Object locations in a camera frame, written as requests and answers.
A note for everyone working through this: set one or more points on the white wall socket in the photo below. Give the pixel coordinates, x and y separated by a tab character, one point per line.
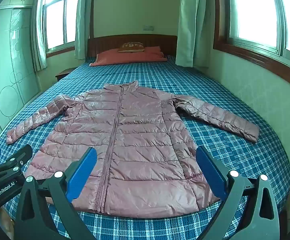
149	27

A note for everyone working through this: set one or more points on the wooden headboard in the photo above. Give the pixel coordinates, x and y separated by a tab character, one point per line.
135	40

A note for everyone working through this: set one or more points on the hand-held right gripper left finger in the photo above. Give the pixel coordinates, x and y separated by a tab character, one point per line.
83	174

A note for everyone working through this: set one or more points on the orange pillow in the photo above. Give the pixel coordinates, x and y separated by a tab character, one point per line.
125	57

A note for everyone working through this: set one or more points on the window with wooden frame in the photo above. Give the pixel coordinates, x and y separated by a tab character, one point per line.
60	17

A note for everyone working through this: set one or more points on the pale green curtain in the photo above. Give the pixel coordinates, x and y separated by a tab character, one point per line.
83	17
189	22
40	42

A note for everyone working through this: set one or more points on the large window with wooden sill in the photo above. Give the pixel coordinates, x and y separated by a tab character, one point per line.
259	12

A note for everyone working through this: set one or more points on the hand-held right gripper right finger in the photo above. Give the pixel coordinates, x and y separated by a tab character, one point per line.
211	170

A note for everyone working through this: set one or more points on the pink puffer jacket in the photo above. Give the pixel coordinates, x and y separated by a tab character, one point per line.
140	142

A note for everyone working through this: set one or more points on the blue plaid bed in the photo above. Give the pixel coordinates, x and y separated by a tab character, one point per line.
234	155

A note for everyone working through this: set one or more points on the brown patterned cushion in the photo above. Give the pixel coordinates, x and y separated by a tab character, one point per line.
131	47

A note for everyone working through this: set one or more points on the white wardrobe with circle print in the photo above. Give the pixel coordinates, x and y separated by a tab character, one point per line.
7	67

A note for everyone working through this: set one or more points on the wooden nightstand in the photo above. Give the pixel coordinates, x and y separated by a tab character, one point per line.
62	74

